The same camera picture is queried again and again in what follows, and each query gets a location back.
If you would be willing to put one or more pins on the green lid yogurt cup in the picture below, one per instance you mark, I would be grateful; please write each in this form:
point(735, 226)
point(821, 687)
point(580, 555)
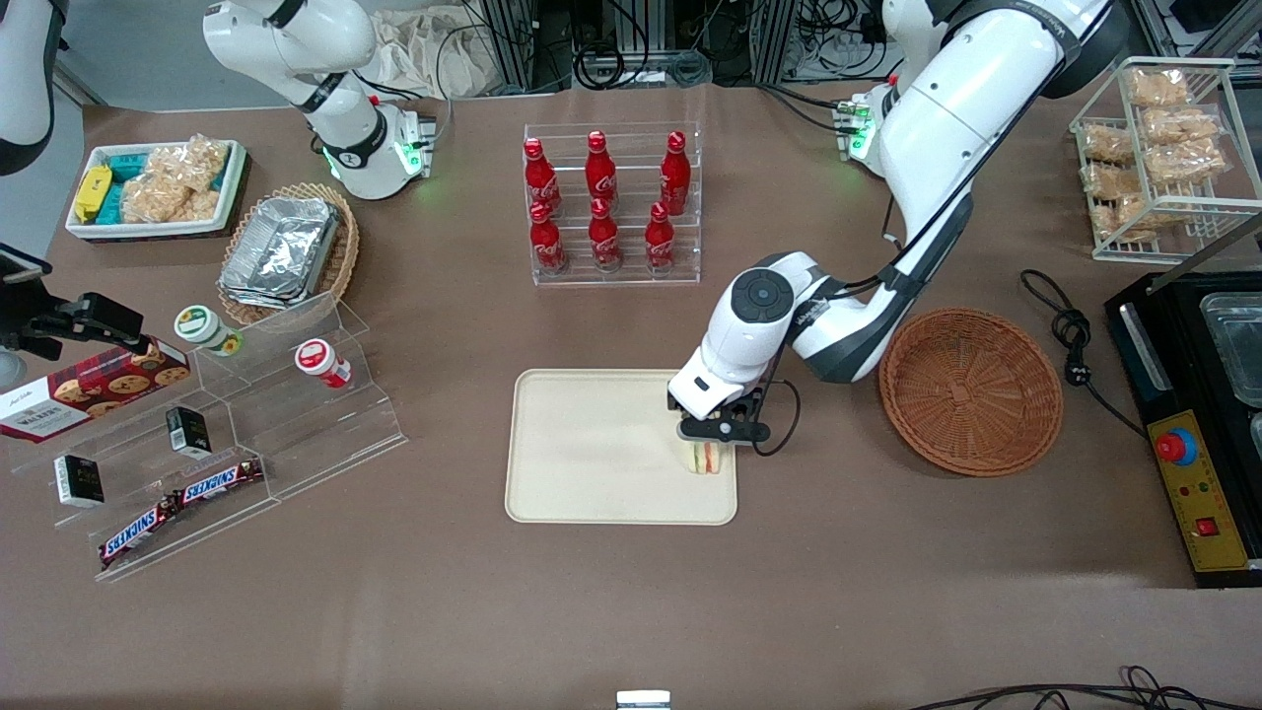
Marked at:
point(202, 327)

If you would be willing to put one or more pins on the red lid yogurt cup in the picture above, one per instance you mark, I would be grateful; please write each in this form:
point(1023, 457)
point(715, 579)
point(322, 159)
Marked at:
point(317, 360)

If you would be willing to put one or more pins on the silver metal bar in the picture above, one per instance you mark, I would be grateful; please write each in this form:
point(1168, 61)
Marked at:
point(1144, 340)

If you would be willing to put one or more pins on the stacked aluminium foil containers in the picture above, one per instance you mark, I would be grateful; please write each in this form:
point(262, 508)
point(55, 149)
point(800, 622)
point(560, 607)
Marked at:
point(281, 251)

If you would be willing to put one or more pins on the yellow snack packet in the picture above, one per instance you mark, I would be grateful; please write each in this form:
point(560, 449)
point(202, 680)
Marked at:
point(92, 192)

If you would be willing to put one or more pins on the black countertop appliance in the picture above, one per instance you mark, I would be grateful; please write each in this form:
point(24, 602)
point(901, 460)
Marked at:
point(1183, 335)

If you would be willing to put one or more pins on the aluminium frame post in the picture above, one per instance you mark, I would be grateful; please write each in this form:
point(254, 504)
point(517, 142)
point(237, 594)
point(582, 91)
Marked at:
point(774, 39)
point(513, 39)

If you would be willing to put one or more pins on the cream plastic tray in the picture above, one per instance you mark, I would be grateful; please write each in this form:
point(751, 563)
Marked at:
point(592, 454)

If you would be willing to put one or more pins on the steel pan in appliance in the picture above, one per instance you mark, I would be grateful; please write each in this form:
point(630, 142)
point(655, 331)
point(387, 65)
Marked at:
point(1237, 350)

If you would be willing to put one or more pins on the small red rocker switch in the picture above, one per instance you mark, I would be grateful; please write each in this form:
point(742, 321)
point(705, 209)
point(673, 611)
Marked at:
point(1209, 527)

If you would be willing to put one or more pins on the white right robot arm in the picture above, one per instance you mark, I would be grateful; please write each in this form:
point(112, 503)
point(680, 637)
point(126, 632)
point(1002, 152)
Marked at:
point(296, 39)

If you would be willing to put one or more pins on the Snickers chocolate bar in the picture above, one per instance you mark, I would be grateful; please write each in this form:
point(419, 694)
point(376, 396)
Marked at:
point(138, 532)
point(222, 480)

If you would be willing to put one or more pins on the small grey white box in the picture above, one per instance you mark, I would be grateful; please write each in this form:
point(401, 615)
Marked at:
point(643, 700)

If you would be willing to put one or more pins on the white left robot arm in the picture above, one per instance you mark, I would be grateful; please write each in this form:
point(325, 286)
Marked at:
point(946, 118)

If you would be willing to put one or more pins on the red tartan cookie box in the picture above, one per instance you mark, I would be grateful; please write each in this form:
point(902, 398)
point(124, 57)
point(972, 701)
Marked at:
point(89, 394)

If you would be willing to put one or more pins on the red cola bottle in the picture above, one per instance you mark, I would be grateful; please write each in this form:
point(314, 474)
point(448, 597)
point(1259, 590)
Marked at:
point(547, 242)
point(660, 242)
point(604, 239)
point(601, 173)
point(675, 177)
point(540, 177)

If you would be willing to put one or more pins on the triangle sandwich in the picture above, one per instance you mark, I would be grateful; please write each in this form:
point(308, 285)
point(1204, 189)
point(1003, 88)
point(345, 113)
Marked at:
point(704, 460)

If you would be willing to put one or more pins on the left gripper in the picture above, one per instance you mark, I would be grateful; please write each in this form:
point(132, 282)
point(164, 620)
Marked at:
point(671, 399)

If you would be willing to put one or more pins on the round brown wicker basket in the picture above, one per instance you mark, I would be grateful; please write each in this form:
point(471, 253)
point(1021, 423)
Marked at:
point(971, 394)

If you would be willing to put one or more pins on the small black chocolate box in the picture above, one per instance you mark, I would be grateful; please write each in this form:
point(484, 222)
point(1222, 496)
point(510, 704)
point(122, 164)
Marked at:
point(187, 432)
point(79, 481)

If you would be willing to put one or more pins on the yellow control panel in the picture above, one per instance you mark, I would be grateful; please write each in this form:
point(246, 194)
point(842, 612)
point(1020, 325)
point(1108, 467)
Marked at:
point(1198, 493)

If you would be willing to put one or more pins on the teal snack packet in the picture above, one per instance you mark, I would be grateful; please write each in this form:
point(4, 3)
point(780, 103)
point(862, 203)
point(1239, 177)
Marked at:
point(126, 168)

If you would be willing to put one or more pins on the white rectangular plastic bin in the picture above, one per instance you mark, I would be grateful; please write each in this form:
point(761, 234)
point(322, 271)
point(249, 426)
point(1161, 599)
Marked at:
point(227, 187)

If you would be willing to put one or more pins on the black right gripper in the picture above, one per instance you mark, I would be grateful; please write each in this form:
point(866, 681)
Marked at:
point(61, 322)

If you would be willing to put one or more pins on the clear acrylic stepped stand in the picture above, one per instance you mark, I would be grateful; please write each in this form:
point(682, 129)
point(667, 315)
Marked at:
point(296, 434)

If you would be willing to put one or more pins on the oval wicker basket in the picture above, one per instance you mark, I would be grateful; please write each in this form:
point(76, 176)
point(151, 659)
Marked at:
point(345, 247)

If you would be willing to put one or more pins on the red emergency stop button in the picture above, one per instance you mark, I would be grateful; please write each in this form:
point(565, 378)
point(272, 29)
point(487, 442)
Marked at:
point(1173, 447)

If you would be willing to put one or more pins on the bagged rice cracker snack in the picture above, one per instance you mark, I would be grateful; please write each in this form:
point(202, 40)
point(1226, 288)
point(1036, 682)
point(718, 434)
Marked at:
point(177, 182)

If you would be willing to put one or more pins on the beige cloth bag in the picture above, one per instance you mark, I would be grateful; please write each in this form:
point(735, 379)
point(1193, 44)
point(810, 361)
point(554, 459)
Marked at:
point(424, 49)

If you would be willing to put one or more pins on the bagged fried snack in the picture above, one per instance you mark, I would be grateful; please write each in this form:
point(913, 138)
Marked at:
point(1183, 126)
point(1119, 219)
point(1188, 163)
point(1112, 180)
point(1156, 87)
point(1107, 143)

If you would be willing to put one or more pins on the clear acrylic bottle rack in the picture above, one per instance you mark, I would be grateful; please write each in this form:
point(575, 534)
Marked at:
point(611, 278)

